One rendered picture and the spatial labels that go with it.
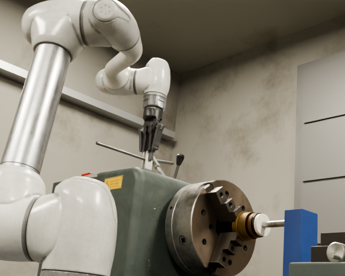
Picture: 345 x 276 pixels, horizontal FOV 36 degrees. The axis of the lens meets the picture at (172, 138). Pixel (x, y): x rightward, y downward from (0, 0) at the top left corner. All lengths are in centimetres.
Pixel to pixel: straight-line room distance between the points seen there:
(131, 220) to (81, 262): 57
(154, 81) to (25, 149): 79
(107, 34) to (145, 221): 61
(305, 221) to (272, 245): 251
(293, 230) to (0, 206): 79
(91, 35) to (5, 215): 57
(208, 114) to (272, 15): 112
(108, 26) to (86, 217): 55
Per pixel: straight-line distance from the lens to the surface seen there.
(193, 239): 164
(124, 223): 173
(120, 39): 152
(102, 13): 147
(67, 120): 435
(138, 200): 171
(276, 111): 432
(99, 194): 120
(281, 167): 413
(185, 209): 167
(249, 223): 163
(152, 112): 197
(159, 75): 201
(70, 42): 151
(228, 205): 168
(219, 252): 168
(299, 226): 152
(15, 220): 123
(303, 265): 118
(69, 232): 117
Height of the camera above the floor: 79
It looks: 19 degrees up
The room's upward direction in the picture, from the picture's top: 6 degrees clockwise
